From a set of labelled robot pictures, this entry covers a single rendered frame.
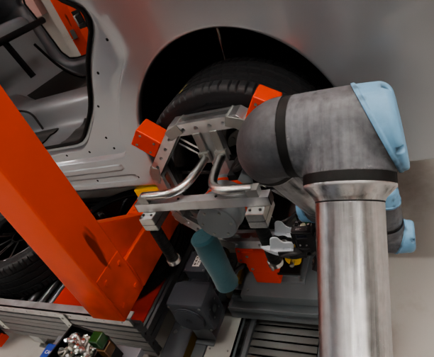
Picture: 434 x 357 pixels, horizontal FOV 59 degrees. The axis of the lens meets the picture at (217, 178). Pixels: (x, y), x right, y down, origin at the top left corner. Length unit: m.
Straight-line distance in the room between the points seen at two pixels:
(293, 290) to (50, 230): 0.99
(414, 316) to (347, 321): 1.38
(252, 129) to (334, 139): 0.11
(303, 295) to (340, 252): 1.22
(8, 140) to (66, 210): 0.27
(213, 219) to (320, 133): 0.70
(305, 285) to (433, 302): 0.53
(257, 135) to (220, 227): 0.67
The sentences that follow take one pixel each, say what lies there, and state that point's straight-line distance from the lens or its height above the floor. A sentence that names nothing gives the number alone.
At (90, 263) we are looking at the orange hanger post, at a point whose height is 0.80.
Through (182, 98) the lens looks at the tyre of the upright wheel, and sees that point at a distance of 1.22.
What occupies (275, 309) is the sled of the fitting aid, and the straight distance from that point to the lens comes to 1.79.
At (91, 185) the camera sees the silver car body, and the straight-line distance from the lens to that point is 1.92.
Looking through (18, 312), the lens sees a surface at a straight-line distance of 2.30.
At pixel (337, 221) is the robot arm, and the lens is 0.49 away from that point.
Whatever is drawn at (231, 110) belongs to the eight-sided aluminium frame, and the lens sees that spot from 1.10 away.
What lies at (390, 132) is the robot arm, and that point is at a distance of 0.48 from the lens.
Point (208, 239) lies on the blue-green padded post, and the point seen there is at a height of 0.74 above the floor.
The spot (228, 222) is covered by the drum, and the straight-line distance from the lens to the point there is 1.13.
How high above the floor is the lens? 1.56
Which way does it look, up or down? 32 degrees down
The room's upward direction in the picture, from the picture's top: 24 degrees counter-clockwise
